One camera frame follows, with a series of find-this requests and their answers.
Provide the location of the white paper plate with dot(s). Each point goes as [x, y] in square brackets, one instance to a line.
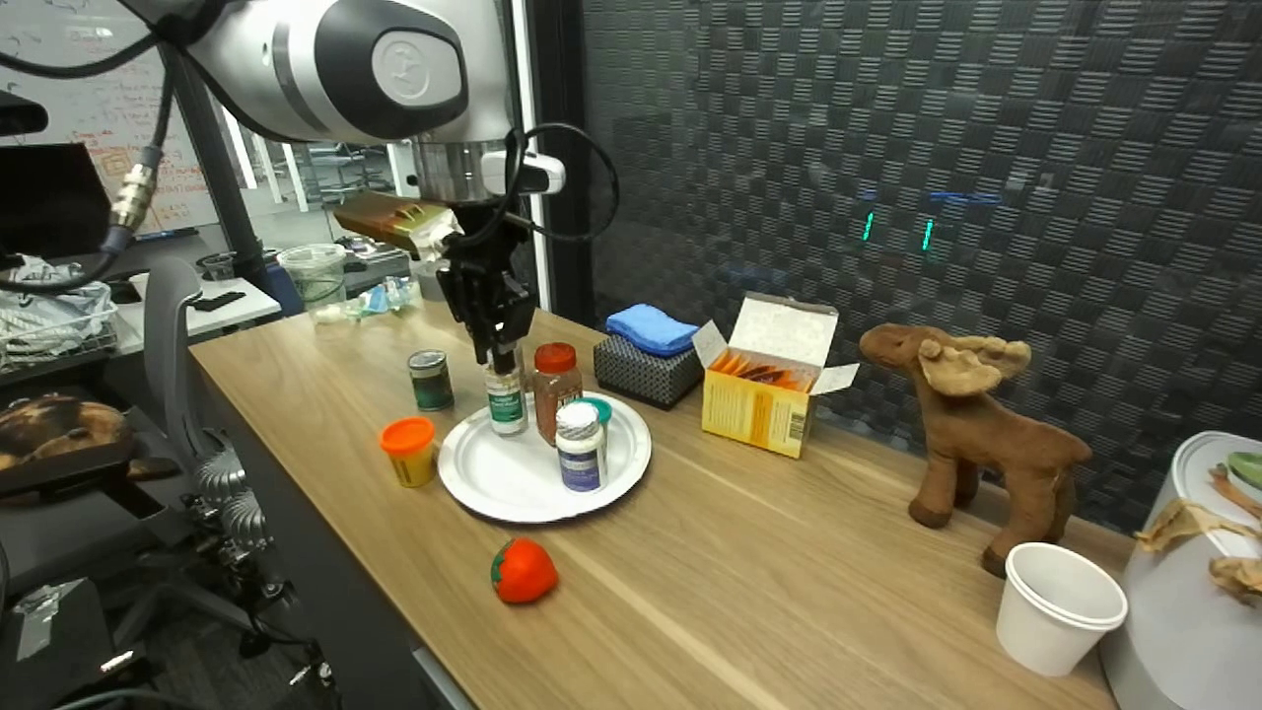
[497, 485]

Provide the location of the pill bottle with green label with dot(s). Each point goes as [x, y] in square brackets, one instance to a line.
[505, 402]

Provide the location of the yellow container with orange lid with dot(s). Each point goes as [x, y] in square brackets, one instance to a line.
[407, 444]

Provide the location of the black monitor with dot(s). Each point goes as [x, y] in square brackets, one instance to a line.
[53, 197]

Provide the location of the brown moose plush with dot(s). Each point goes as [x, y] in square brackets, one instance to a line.
[989, 446]

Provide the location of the brown patterned cushion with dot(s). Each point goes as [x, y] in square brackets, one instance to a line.
[61, 426]

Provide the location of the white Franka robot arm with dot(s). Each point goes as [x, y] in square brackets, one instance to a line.
[329, 64]

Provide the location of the green tin can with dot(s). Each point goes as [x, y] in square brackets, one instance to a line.
[433, 379]

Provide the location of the small green object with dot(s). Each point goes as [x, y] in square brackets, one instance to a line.
[1245, 465]

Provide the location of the open yellow cardboard box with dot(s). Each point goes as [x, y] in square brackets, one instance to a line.
[754, 408]

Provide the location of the pile of grey clothes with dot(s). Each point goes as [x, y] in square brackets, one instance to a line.
[53, 316]

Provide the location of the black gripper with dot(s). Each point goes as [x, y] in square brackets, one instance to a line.
[482, 263]

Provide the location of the white pill bottle purple label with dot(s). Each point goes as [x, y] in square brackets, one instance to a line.
[578, 456]

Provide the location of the spice bottle with orange lid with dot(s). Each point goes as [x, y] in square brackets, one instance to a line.
[557, 401]

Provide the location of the grey patterned block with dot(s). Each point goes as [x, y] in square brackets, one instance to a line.
[637, 376]

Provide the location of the gold foil wrapped box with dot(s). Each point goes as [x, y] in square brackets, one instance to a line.
[400, 221]

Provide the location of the grey office chair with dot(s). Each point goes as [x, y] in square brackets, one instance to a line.
[181, 379]

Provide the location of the black bag with tag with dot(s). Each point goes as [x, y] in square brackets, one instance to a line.
[66, 644]

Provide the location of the clear plastic tub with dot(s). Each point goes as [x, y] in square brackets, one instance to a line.
[316, 273]

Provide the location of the white paper cup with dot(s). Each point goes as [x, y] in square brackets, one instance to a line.
[1051, 614]

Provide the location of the blue folded cloth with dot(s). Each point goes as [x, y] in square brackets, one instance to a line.
[654, 330]

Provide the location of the brown dried scraps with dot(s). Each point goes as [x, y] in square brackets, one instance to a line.
[1236, 572]

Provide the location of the white camera with black face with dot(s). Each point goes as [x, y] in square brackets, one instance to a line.
[543, 175]

